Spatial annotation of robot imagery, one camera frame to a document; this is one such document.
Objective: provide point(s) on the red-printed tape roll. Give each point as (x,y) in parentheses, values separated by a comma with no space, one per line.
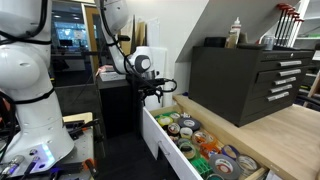
(173,128)

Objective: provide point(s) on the robot mounting table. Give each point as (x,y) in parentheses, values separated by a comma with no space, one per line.
(81,146)

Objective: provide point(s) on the clear packing tape roll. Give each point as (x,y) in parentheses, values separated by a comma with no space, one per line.
(240,165)

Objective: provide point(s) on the white shelf unit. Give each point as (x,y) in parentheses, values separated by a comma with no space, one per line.
(308,23)

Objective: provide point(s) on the orange tape roll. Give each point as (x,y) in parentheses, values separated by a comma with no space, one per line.
(204,151)

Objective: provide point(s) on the black bar clamp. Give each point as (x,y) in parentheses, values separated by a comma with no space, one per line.
(80,128)

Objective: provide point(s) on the small white tape roll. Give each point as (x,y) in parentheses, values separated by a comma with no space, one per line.
(171,115)

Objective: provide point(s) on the small gray tape roll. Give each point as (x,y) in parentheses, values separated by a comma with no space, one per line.
(213,176)

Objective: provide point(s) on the black cabinet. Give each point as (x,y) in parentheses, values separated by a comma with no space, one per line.
(115,106)

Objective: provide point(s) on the gray duct tape roll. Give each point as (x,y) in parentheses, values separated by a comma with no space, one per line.
(233,170)

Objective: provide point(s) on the yellow-green tape roll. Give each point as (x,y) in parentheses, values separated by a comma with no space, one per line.
(160,121)

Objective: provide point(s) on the blue round object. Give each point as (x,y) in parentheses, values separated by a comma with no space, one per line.
(185,95)

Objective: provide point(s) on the black metal tool chest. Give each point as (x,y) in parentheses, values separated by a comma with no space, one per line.
(226,86)

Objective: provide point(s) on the black office chair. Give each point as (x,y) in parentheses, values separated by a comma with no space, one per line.
(310,98)

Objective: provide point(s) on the tan bottle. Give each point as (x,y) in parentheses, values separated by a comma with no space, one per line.
(230,40)

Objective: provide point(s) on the wooden door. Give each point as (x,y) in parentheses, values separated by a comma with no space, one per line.
(90,43)

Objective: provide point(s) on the white glue bottle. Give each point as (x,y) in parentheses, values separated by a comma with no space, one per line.
(236,27)

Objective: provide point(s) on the green plastic crate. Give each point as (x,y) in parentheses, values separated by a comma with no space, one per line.
(201,166)

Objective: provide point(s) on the blue tape roll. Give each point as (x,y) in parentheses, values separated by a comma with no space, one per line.
(226,151)

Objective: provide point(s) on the cream tape roll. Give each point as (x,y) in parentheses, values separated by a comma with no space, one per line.
(181,132)

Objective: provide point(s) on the black box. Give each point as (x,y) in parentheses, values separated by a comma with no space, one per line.
(215,42)

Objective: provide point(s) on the black tape roll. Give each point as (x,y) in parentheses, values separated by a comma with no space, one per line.
(196,125)

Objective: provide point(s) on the white box pink lid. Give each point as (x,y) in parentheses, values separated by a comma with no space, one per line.
(105,76)

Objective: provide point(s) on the black connector plug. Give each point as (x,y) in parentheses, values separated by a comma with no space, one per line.
(30,165)

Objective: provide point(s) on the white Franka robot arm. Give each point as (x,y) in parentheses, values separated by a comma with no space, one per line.
(30,100)

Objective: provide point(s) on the silver connector plug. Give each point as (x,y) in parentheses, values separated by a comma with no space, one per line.
(11,165)

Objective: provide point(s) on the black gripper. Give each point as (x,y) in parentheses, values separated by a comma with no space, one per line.
(150,85)

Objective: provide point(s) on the metal can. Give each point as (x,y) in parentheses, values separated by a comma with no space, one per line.
(268,42)

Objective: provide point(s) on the black stand pole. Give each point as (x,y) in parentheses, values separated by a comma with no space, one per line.
(136,113)

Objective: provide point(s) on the white workbench drawer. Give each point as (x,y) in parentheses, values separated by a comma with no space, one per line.
(150,128)

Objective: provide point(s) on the computer monitor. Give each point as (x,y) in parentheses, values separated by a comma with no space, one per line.
(68,33)

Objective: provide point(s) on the white leaning panel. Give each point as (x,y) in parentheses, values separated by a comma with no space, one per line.
(162,63)

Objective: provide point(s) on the green tape roll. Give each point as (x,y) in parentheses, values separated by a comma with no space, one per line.
(182,150)

